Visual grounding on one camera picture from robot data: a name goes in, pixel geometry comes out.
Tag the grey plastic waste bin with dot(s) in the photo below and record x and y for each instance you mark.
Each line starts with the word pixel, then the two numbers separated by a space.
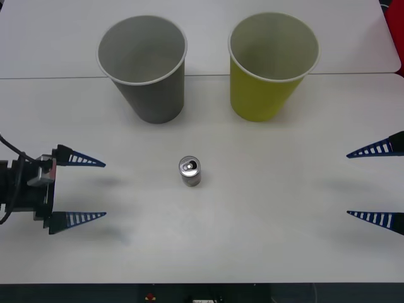
pixel 158 101

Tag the yellow-green plastic waste bin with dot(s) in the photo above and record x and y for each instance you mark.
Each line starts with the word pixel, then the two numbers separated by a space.
pixel 255 101

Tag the red chair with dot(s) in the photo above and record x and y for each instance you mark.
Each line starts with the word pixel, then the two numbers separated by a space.
pixel 396 31

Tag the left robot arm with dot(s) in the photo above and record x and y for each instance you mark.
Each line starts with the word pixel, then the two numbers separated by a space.
pixel 40 177

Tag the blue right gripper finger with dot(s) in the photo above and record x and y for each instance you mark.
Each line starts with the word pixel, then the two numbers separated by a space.
pixel 383 219
pixel 386 148

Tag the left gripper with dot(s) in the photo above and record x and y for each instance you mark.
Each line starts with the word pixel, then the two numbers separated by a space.
pixel 38 202

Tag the black and green drink can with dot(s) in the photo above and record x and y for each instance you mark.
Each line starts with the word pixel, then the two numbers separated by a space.
pixel 190 176

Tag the red push button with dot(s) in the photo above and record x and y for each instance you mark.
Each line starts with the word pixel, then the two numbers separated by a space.
pixel 150 297

